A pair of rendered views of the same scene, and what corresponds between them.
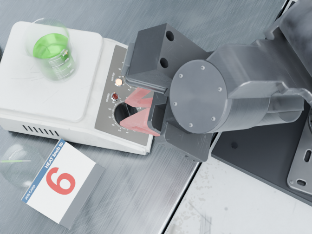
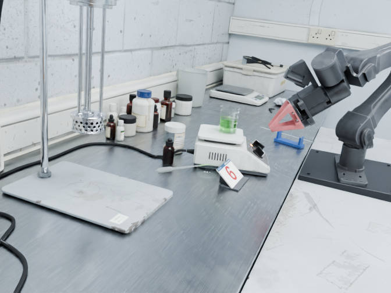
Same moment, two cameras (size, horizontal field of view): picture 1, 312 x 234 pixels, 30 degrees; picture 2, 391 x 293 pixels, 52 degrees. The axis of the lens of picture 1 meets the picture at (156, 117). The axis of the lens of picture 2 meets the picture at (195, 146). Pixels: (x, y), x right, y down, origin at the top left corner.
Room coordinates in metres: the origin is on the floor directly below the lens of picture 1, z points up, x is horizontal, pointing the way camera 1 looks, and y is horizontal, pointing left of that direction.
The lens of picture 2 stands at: (-0.64, 0.51, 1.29)
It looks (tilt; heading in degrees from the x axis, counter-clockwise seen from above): 18 degrees down; 342
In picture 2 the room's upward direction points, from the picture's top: 7 degrees clockwise
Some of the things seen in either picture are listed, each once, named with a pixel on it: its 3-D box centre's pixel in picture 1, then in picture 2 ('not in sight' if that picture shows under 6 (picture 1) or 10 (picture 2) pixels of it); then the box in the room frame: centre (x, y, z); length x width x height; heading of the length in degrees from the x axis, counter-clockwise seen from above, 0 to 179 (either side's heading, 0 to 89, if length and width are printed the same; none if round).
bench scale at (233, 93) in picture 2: not in sight; (239, 94); (1.18, -0.28, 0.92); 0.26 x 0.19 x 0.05; 50
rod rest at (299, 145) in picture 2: not in sight; (289, 139); (0.50, -0.19, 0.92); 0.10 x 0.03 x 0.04; 36
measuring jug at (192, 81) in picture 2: not in sight; (189, 86); (1.03, 0.02, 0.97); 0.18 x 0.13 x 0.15; 28
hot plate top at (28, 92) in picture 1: (47, 70); (220, 134); (0.33, 0.12, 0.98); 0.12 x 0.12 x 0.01; 69
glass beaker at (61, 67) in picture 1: (50, 53); (227, 119); (0.33, 0.11, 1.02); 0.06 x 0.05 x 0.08; 110
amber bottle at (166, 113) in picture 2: not in sight; (166, 105); (0.75, 0.18, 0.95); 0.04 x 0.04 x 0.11
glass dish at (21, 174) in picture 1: (22, 165); (207, 171); (0.24, 0.18, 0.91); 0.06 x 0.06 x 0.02
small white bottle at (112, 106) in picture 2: not in sight; (112, 117); (0.61, 0.39, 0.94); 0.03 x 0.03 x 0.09
